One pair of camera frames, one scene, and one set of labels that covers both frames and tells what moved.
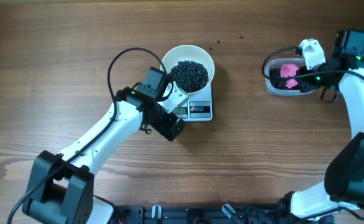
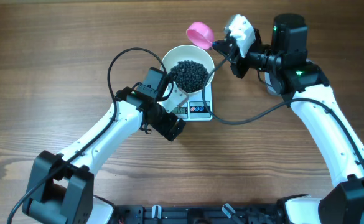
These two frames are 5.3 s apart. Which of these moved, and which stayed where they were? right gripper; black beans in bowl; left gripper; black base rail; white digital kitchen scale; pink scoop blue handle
Moved: right gripper; pink scoop blue handle
Stayed: black beans in bowl; left gripper; white digital kitchen scale; black base rail
